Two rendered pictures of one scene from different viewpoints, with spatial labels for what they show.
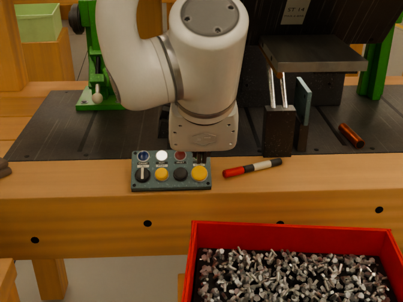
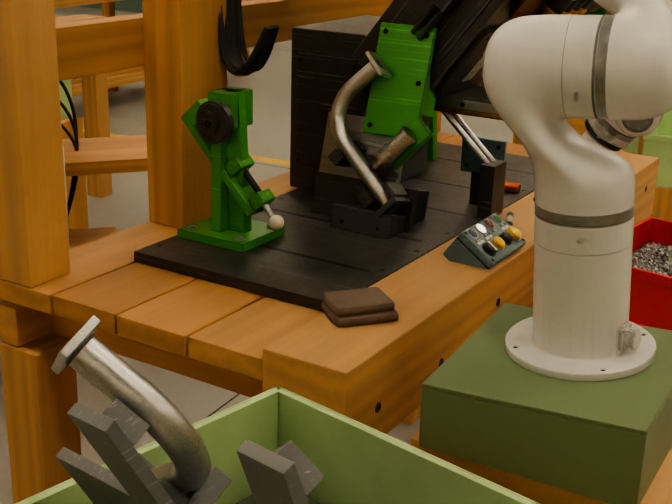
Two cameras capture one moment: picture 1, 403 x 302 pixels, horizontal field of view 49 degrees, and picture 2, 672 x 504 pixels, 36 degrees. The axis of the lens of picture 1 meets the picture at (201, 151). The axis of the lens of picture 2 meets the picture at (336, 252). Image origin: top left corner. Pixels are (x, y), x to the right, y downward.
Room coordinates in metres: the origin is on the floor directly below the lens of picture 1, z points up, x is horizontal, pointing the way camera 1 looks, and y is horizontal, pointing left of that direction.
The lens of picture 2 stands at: (-0.04, 1.66, 1.50)
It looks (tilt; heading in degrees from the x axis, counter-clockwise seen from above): 19 degrees down; 304
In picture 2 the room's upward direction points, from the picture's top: 2 degrees clockwise
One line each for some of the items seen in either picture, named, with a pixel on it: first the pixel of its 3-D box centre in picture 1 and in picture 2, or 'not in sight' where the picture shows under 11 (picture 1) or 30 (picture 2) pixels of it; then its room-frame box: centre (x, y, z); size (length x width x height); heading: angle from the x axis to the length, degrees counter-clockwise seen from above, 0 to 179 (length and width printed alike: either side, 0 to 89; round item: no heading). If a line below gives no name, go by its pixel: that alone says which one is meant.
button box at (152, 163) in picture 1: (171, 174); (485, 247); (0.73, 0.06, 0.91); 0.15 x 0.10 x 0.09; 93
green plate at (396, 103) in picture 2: not in sight; (407, 79); (0.97, -0.05, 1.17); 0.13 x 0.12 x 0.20; 93
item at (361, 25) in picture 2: (283, 35); (363, 103); (1.18, -0.22, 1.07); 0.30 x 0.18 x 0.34; 93
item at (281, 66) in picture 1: (295, 41); (458, 98); (0.94, -0.20, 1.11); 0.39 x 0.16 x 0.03; 3
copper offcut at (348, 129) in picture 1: (351, 135); (499, 185); (0.90, -0.34, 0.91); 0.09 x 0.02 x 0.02; 9
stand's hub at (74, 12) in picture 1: (75, 19); (213, 122); (1.14, 0.32, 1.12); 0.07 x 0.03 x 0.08; 3
